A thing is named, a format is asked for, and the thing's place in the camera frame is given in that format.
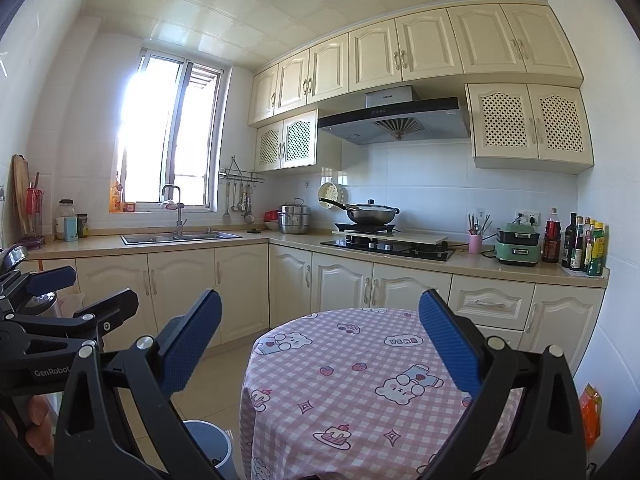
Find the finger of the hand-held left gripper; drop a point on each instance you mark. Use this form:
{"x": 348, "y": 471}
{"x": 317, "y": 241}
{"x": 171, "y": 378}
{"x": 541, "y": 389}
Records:
{"x": 115, "y": 305}
{"x": 50, "y": 280}

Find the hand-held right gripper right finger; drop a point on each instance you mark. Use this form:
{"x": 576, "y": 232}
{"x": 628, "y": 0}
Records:
{"x": 450, "y": 345}

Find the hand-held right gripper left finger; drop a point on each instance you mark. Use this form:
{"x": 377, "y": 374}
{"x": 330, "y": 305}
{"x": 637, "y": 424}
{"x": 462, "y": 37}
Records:
{"x": 190, "y": 342}

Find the blue trash bin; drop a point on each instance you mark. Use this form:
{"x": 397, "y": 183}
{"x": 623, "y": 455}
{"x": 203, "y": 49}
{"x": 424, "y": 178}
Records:
{"x": 210, "y": 445}

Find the person's left hand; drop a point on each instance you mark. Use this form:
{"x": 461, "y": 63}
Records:
{"x": 37, "y": 420}

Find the hanging translucent plastic bag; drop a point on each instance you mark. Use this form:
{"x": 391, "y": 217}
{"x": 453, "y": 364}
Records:
{"x": 70, "y": 304}

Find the purple rack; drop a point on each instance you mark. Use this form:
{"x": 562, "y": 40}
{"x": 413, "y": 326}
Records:
{"x": 32, "y": 242}

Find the teal box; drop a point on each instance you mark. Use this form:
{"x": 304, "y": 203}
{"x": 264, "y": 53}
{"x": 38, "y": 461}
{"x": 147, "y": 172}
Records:
{"x": 71, "y": 230}

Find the small dark jar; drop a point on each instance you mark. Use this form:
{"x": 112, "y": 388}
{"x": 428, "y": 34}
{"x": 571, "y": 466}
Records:
{"x": 82, "y": 226}

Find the clear jar white lid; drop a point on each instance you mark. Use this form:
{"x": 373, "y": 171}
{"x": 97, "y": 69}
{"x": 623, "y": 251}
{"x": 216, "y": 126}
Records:
{"x": 64, "y": 209}

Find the steel sink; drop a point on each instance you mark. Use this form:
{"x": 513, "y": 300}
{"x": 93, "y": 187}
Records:
{"x": 180, "y": 237}

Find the wooden cutting board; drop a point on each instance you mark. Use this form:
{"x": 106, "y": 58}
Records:
{"x": 21, "y": 190}

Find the small windowsill jar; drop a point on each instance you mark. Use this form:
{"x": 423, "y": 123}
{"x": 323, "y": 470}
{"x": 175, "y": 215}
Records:
{"x": 129, "y": 206}

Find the pink utensil holder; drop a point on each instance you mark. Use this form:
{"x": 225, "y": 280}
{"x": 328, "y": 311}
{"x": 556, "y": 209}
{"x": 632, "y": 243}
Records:
{"x": 475, "y": 243}

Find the orange windowsill item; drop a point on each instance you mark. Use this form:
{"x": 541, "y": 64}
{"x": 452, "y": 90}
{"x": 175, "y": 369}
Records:
{"x": 116, "y": 199}

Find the round table pink checked cloth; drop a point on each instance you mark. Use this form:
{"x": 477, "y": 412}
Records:
{"x": 360, "y": 410}

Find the black gas stove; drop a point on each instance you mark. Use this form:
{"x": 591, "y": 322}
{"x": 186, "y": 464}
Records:
{"x": 390, "y": 250}

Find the steel faucet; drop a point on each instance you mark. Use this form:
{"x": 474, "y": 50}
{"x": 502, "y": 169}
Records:
{"x": 179, "y": 210}

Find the green electric cooker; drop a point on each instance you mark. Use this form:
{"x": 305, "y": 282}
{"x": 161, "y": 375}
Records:
{"x": 517, "y": 247}

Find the utensils in holder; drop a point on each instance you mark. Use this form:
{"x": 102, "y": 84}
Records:
{"x": 477, "y": 224}

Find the cream lower kitchen cabinets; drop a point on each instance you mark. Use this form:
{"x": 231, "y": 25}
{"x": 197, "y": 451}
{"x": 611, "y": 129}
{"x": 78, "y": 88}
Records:
{"x": 340, "y": 280}

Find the hanging metal spatula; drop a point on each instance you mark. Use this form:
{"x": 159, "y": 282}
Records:
{"x": 227, "y": 215}

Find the hanging metal ladle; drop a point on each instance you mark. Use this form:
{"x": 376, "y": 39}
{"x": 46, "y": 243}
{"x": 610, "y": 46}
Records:
{"x": 248, "y": 215}

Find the red label bottle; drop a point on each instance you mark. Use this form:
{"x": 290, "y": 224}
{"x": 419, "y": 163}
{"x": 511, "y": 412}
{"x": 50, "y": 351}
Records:
{"x": 551, "y": 237}

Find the red bowl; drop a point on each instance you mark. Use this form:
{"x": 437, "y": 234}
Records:
{"x": 271, "y": 216}

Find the wok with lid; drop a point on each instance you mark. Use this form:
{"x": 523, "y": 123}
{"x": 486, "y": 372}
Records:
{"x": 372, "y": 214}

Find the orange packet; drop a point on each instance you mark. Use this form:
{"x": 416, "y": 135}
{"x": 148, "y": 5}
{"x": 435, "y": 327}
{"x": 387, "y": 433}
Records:
{"x": 591, "y": 415}

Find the steel steamer pot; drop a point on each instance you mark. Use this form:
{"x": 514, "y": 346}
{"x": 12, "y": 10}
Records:
{"x": 295, "y": 220}

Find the metal utensil rack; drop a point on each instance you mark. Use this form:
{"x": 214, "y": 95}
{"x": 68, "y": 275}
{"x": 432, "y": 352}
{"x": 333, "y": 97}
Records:
{"x": 242, "y": 177}

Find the green bottle yellow cap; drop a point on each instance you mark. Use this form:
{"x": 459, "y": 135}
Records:
{"x": 596, "y": 252}

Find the kitchen window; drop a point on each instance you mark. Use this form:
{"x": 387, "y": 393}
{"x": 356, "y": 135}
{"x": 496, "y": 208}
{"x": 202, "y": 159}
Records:
{"x": 160, "y": 130}

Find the cream hanging colander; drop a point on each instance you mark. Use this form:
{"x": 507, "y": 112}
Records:
{"x": 332, "y": 195}

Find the small lattice door cabinet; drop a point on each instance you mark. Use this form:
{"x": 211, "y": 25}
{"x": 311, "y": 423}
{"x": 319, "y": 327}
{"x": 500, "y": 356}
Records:
{"x": 287, "y": 142}

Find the black range hood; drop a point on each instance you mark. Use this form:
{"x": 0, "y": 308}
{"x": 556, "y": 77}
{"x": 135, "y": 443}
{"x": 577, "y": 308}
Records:
{"x": 395, "y": 120}

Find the wide lattice door cabinet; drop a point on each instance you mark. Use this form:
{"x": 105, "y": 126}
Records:
{"x": 530, "y": 127}

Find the white wall socket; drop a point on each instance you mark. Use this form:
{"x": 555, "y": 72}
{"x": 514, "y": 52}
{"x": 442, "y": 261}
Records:
{"x": 530, "y": 217}

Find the cream upper wall cabinets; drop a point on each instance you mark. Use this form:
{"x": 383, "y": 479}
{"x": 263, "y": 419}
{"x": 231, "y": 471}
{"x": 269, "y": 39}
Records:
{"x": 425, "y": 45}

